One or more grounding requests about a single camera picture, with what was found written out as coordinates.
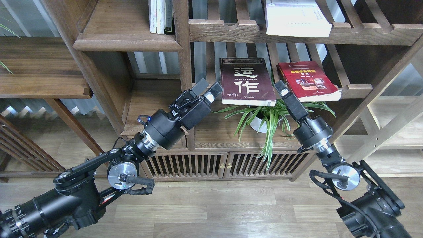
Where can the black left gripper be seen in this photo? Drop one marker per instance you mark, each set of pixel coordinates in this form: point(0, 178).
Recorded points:
point(191, 107)

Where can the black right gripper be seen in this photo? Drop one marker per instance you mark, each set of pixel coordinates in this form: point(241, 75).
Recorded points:
point(293, 105)

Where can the red book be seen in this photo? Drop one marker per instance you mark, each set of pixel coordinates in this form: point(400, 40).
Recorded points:
point(309, 82)

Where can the dark maroon book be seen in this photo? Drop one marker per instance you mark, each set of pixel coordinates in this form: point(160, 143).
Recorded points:
point(246, 81)

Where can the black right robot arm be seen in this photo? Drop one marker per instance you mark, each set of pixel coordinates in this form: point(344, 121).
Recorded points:
point(375, 213)

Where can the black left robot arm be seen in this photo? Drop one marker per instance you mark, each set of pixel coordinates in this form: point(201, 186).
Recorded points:
point(82, 193)

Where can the white book on top shelf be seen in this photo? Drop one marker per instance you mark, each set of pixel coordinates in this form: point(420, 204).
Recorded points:
point(296, 18)

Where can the light wooden shelf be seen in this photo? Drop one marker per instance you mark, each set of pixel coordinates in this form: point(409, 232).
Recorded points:
point(392, 141)

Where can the green spider plant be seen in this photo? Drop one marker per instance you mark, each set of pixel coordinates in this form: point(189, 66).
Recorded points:
point(279, 116)

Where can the dark wooden bookshelf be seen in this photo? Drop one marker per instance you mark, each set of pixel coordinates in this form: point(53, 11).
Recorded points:
point(132, 71)

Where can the dark green upright book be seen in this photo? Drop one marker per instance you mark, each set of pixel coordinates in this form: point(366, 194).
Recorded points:
point(169, 28)

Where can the white upright book middle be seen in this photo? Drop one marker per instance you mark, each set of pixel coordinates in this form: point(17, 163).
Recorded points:
point(160, 24)

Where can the white upright book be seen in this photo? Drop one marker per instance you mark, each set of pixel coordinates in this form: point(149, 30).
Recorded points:
point(152, 10)
point(160, 24)

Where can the white upright book left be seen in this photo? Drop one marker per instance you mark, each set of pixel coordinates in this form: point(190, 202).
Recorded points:
point(152, 10)

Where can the dark wooden side table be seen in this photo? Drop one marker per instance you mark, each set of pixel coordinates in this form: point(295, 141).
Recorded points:
point(43, 68)

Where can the dark wooden slatted rack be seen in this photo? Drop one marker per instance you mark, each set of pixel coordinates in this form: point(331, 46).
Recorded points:
point(20, 147)

